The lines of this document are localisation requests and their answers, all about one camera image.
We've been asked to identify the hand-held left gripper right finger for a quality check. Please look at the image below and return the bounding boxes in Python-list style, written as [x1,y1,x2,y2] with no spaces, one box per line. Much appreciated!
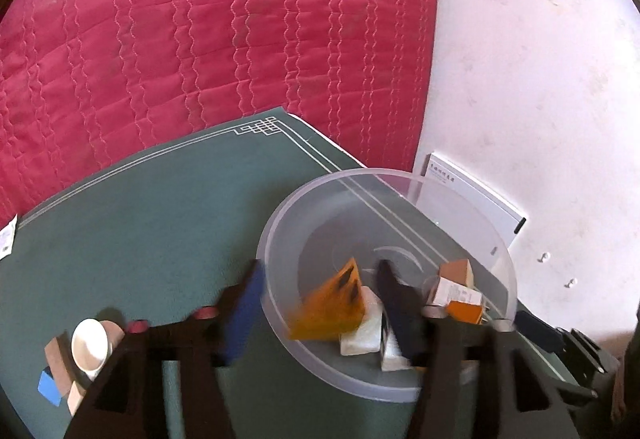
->
[376,259,583,439]

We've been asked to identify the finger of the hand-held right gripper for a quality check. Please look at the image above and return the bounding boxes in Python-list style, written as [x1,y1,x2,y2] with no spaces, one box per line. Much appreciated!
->
[514,310,565,354]

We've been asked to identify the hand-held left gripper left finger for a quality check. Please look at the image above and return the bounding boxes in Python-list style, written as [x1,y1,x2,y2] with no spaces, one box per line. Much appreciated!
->
[64,259,267,439]

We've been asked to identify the white striped triangular block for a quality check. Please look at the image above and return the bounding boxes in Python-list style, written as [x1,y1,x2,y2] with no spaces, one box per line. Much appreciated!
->
[380,309,417,373]
[340,286,387,356]

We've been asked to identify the small orange striped block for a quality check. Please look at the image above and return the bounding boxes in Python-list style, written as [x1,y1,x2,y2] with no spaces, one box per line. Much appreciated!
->
[446,300,484,325]

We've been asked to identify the large orange striped block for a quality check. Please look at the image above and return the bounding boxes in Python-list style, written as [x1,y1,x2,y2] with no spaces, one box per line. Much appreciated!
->
[289,257,367,341]

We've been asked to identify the light wooden block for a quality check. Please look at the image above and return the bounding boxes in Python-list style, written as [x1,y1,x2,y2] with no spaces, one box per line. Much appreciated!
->
[438,259,475,291]
[67,381,92,416]

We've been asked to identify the clear plastic basin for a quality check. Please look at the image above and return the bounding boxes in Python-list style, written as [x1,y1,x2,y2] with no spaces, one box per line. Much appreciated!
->
[255,168,519,404]

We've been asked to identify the green mat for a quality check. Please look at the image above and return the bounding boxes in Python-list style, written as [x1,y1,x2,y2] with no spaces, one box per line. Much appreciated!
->
[0,106,581,439]

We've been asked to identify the flat white box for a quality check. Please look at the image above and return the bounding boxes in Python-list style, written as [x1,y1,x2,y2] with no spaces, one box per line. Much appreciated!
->
[411,151,527,251]

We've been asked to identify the white round cup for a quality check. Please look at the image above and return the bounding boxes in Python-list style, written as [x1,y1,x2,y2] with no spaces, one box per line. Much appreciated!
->
[71,318,126,381]

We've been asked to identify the brown wooden block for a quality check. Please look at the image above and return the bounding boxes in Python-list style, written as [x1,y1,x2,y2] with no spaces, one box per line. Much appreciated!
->
[44,335,77,395]

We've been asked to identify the blue triangular block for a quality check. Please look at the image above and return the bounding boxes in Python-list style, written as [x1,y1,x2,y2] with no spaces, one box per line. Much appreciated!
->
[38,366,64,406]

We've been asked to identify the white paper card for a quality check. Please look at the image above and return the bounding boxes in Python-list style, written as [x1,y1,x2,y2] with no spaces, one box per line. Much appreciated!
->
[0,214,19,261]

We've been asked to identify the red quilted blanket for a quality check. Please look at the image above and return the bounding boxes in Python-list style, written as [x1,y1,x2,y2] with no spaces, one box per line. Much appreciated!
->
[0,0,442,221]

